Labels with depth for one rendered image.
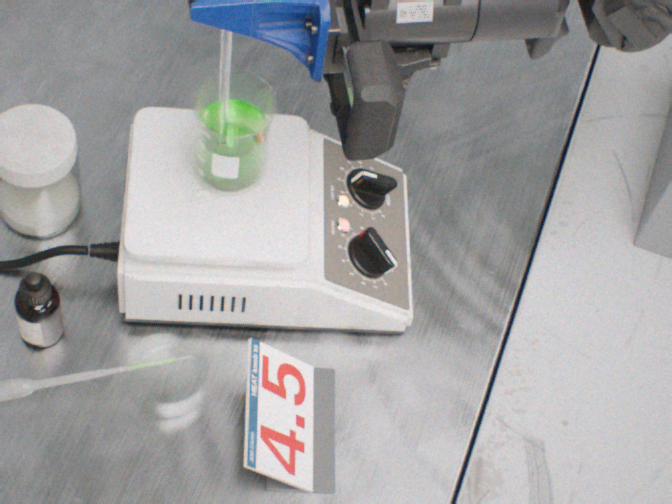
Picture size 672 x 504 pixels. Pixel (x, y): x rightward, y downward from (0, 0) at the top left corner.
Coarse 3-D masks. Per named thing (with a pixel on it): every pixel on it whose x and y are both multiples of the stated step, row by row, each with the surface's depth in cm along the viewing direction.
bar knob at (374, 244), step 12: (372, 228) 88; (360, 240) 89; (372, 240) 88; (360, 252) 89; (372, 252) 88; (384, 252) 88; (360, 264) 88; (372, 264) 89; (384, 264) 88; (396, 264) 88; (372, 276) 89
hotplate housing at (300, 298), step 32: (128, 160) 89; (320, 160) 91; (320, 192) 90; (320, 224) 88; (96, 256) 89; (128, 256) 85; (320, 256) 87; (128, 288) 86; (160, 288) 86; (192, 288) 86; (224, 288) 86; (256, 288) 86; (288, 288) 86; (320, 288) 86; (128, 320) 90; (160, 320) 90; (192, 320) 89; (224, 320) 89; (256, 320) 89; (288, 320) 89; (320, 320) 89; (352, 320) 89; (384, 320) 89
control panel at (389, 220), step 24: (336, 144) 93; (336, 168) 92; (384, 168) 95; (336, 192) 90; (336, 216) 89; (360, 216) 91; (384, 216) 92; (336, 240) 88; (384, 240) 91; (336, 264) 87; (360, 288) 88; (384, 288) 89; (408, 288) 91
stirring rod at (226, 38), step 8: (224, 32) 74; (224, 40) 74; (224, 48) 75; (224, 56) 75; (224, 64) 76; (224, 72) 77; (224, 80) 77; (224, 88) 78; (224, 96) 79; (224, 104) 79; (224, 112) 80; (224, 120) 81
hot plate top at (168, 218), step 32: (160, 128) 88; (192, 128) 89; (288, 128) 90; (160, 160) 87; (288, 160) 88; (128, 192) 85; (160, 192) 86; (192, 192) 86; (256, 192) 86; (288, 192) 87; (128, 224) 84; (160, 224) 84; (192, 224) 85; (224, 224) 85; (256, 224) 85; (288, 224) 85; (160, 256) 83; (192, 256) 83; (224, 256) 84; (256, 256) 84; (288, 256) 84
